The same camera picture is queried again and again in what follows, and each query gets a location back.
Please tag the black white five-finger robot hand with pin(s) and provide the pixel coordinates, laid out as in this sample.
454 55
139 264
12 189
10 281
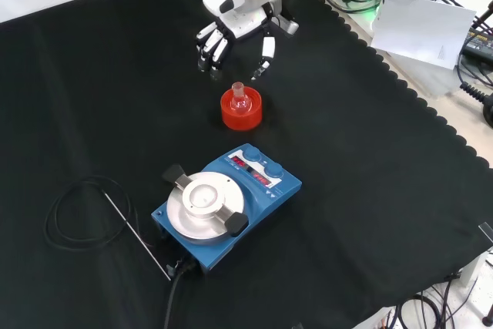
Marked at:
242 24

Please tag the clear glass round-bottom flask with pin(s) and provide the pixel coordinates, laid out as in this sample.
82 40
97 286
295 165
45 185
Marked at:
238 90

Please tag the black bench cloth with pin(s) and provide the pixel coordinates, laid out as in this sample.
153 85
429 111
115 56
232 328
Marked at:
366 152

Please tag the pale board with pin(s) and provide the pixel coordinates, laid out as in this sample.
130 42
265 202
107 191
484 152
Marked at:
420 28

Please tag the blue-base heater with steel plate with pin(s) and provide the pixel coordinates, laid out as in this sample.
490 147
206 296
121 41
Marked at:
250 229

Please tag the black power adapter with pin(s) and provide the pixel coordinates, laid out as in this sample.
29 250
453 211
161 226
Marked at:
479 45

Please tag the clear cloth clip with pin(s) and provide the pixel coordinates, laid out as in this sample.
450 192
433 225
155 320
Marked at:
486 230

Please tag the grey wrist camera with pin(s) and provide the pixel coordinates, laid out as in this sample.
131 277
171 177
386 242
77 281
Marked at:
289 25

